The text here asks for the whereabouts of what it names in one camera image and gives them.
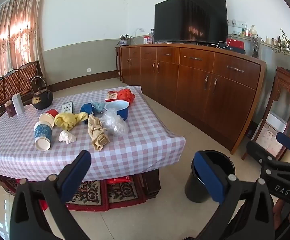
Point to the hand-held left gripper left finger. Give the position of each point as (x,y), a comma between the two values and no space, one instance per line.
(76,177)

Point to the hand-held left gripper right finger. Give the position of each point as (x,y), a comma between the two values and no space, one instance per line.
(207,177)

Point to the black trash bin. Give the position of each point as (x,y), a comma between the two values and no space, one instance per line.
(197,191)

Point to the white tissue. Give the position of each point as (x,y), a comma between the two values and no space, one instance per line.
(67,137)

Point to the tan cloth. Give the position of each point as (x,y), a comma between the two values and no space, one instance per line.
(97,132)

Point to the blue patterned paper cup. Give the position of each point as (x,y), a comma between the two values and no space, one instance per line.
(43,132)

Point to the yellow cloth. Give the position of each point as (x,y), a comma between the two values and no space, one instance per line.
(64,121)

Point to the clear plastic bag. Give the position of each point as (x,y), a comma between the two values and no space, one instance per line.
(114,125)

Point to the red paper cup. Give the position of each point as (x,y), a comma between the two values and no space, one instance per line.
(50,115)

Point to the green white carton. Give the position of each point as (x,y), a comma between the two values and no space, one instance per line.
(67,108)

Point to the light blue cloth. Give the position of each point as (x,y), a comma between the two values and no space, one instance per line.
(98,106)

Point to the blue plastic bowl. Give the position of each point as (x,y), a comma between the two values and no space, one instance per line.
(123,112)

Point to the red white carton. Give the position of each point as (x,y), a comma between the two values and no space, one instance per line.
(111,95)

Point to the orange mesh bag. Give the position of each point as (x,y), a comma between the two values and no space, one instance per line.
(126,95)

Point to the pink patterned box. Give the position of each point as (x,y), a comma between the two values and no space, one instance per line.
(267,140)

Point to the red patterned rug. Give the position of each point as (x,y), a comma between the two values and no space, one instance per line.
(89,192)

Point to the red plastic bag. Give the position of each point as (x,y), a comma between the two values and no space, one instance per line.
(117,179)

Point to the checkered cloth covered table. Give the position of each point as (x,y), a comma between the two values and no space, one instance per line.
(134,150)

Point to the black iron teapot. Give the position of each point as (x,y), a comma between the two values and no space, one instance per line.
(42,100)

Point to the white tin box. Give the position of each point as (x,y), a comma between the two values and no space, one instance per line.
(18,103)

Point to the red tin canister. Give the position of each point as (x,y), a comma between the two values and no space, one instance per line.
(10,108)

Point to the wooden sideboard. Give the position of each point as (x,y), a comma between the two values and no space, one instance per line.
(185,85)

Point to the glass vase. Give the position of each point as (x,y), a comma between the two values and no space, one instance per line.
(256,47)

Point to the red box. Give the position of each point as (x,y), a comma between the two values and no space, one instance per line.
(235,44)

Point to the pump bottle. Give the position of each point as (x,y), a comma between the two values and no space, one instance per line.
(253,31)

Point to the wooden bench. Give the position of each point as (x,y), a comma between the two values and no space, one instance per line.
(12,80)

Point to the small potted plant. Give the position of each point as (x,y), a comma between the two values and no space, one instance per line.
(123,41)

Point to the pink curtain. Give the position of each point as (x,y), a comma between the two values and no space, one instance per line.
(14,42)

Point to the red white jar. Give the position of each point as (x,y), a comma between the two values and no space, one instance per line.
(147,40)

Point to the black television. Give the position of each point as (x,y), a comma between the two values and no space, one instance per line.
(190,17)

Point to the clear bottle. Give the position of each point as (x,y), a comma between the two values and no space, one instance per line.
(152,36)

